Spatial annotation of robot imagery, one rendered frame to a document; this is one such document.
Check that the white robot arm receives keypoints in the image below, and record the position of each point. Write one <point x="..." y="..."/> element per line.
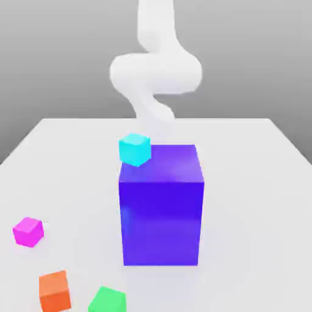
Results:
<point x="156" y="73"/>

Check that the small cyan cube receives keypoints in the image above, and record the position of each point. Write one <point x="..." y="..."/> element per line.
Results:
<point x="134" y="150"/>

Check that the small magenta cube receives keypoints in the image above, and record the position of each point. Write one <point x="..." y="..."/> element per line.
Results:
<point x="28" y="232"/>

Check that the small green cube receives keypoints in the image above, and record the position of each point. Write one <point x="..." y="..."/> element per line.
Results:
<point x="108" y="301"/>

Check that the small orange cube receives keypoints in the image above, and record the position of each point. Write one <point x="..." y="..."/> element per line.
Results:
<point x="54" y="291"/>

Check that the large purple box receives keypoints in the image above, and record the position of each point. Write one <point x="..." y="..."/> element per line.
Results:
<point x="160" y="219"/>

